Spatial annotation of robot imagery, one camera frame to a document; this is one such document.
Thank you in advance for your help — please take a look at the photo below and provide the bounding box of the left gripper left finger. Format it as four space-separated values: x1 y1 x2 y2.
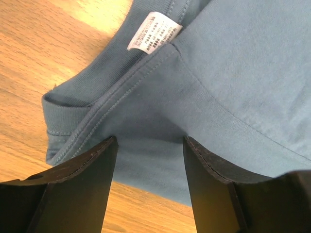
0 136 118 233

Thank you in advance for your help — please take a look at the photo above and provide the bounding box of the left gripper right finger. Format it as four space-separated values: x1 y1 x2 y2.
183 136 311 233

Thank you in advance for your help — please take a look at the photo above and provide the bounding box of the blue-grey t-shirt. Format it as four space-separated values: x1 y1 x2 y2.
42 0 311 205

